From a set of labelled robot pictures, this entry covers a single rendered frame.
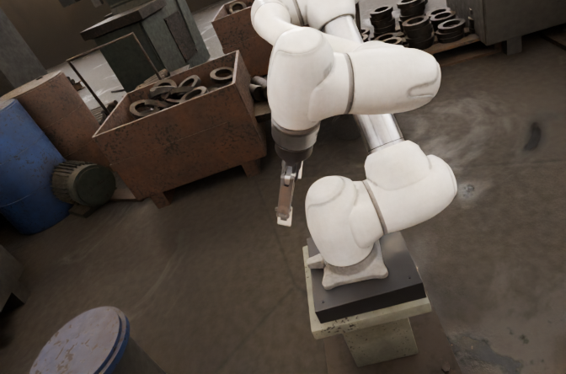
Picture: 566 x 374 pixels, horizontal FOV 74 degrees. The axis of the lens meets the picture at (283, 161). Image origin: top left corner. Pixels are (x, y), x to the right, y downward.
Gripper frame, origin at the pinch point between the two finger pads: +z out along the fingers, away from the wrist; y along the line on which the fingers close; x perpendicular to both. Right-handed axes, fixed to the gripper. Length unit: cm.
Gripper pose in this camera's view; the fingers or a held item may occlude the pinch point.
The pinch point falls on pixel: (290, 196)
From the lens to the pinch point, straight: 88.1
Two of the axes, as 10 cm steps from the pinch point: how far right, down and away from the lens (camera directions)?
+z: -0.3, 6.4, 7.6
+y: 2.0, -7.5, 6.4
